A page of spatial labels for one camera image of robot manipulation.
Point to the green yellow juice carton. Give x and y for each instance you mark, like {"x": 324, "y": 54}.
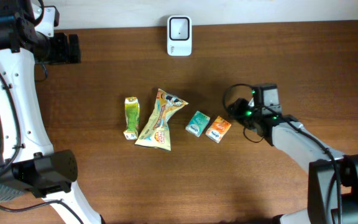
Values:
{"x": 132, "y": 114}

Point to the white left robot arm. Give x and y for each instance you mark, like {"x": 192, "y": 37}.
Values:
{"x": 28, "y": 161}

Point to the yellow crumpled snack bag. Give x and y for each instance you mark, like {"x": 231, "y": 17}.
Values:
{"x": 156, "y": 132}

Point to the white barcode scanner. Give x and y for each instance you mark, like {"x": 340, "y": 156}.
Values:
{"x": 179, "y": 36}

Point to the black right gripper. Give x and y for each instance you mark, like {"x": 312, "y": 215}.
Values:
{"x": 235, "y": 112}

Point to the orange tissue pack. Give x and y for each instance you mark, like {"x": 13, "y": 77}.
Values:
{"x": 218, "y": 129}

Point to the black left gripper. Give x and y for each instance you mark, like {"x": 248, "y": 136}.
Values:
{"x": 64, "y": 55}

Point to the teal tissue pack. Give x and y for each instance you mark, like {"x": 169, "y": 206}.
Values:
{"x": 197, "y": 123}

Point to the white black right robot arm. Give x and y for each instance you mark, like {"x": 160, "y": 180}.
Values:
{"x": 332, "y": 174}

